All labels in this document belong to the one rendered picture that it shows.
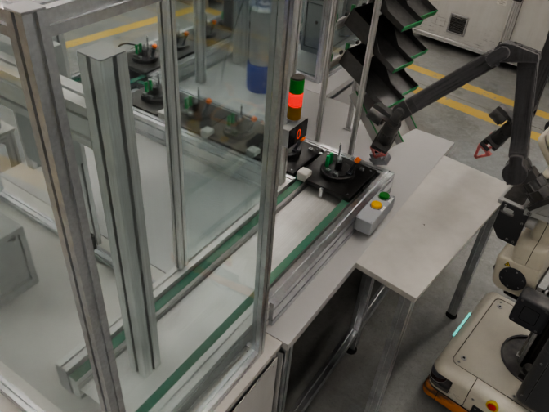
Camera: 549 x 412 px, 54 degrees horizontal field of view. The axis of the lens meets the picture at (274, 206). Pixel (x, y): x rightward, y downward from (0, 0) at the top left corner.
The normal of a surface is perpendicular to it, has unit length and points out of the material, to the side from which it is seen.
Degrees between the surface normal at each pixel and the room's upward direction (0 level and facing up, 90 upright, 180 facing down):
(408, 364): 0
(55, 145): 90
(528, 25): 90
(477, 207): 0
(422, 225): 0
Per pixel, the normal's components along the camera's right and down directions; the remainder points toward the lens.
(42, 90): 0.83, 0.39
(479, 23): -0.65, 0.43
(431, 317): 0.07, -0.78
